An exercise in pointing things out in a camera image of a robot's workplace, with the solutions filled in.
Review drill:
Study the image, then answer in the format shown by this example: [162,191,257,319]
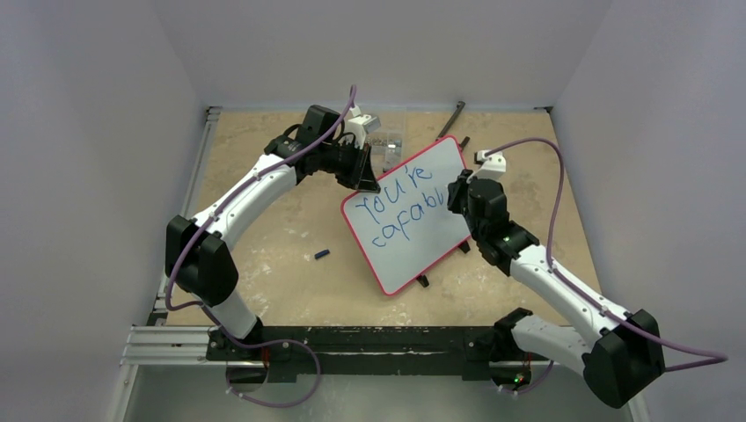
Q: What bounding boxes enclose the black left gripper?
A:
[318,138,378,192]

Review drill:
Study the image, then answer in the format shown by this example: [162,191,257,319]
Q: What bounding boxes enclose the pink framed whiteboard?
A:
[340,136,470,295]

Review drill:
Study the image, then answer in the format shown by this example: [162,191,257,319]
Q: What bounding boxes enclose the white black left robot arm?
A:
[165,105,381,360]

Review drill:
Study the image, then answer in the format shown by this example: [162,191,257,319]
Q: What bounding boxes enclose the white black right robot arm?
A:
[447,170,665,409]

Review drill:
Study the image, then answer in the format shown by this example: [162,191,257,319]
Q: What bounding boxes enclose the black whiteboard clip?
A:
[416,274,430,288]
[458,241,471,254]

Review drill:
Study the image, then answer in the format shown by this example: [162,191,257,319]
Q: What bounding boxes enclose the clear plastic screw box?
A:
[368,107,406,177]

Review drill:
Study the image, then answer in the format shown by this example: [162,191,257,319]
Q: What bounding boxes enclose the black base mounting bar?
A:
[207,325,552,386]

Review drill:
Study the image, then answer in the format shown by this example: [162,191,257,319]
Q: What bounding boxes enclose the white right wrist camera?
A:
[467,149,507,183]

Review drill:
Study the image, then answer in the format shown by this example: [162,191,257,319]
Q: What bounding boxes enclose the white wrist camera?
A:
[467,149,507,183]
[345,105,381,149]

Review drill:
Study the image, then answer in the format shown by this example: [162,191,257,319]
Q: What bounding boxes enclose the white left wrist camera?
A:
[345,105,381,149]

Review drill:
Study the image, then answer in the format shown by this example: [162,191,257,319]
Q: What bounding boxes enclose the black metal bracket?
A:
[435,100,471,150]

